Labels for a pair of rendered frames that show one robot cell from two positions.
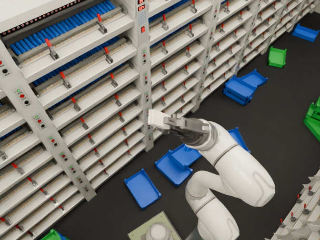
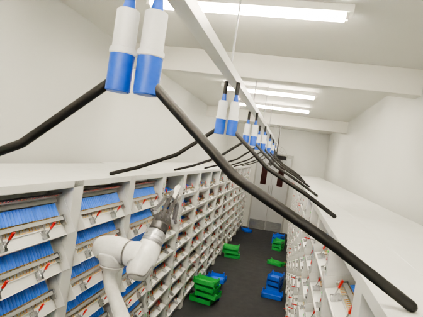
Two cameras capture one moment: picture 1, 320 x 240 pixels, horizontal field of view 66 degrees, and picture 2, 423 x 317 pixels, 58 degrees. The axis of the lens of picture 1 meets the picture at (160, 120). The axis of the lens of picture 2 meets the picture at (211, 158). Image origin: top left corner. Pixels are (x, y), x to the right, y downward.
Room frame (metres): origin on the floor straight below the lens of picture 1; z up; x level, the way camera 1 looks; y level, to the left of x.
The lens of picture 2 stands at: (1.80, -0.86, 1.97)
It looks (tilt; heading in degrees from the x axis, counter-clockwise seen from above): 1 degrees down; 146
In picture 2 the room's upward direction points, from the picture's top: 8 degrees clockwise
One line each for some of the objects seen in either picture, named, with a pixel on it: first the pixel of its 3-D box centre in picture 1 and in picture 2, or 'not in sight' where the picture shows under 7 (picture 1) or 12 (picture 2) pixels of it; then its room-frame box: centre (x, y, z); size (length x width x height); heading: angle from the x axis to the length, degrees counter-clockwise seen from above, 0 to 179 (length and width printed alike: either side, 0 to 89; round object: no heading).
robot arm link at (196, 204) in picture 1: (197, 195); not in sight; (0.42, -0.19, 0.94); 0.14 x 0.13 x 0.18; 35
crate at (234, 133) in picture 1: (233, 143); not in sight; (1.24, -0.74, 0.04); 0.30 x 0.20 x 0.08; 14
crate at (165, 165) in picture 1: (173, 167); not in sight; (0.98, -0.13, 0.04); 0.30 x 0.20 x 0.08; 44
